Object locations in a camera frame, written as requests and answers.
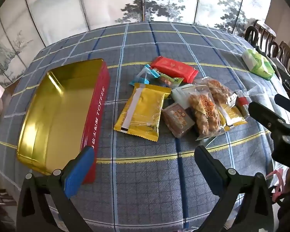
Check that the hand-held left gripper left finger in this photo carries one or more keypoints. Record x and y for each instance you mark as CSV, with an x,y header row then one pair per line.
x,y
79,171

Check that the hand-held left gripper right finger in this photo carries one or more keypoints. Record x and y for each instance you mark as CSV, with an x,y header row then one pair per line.
x,y
207,166

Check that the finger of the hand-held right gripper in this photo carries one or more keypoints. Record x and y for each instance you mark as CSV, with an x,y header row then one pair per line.
x,y
286,101
261,112

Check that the red label clear packet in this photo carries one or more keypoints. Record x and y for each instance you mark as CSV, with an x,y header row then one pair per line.
x,y
243,101

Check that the fried twist clear packet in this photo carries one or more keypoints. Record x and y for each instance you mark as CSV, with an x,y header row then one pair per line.
x,y
203,113
220,89

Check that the brown pastry clear packet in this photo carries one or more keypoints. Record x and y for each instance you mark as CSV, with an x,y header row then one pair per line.
x,y
178,118

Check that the red tin box gold inside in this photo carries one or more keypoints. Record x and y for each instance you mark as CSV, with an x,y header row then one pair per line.
x,y
53,116

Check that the red snack packet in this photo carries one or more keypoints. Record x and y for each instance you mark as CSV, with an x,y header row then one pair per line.
x,y
174,67

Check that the small yellow snack packet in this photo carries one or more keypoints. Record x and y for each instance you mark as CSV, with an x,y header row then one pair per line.
x,y
233,116

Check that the dark wooden chair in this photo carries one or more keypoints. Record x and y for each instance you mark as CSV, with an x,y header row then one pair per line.
x,y
261,33
287,60

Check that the green white tissue pack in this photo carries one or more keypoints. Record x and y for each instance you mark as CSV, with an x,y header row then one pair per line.
x,y
258,62

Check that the grey plaid tablecloth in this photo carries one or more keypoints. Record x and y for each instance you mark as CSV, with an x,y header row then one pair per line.
x,y
147,174

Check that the green candy packet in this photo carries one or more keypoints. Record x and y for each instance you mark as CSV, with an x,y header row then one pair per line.
x,y
170,80

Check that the blue candy wrapper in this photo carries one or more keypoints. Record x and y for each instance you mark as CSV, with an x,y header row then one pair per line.
x,y
145,73

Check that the painted folding screen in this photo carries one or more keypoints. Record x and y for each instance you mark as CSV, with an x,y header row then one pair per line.
x,y
87,4

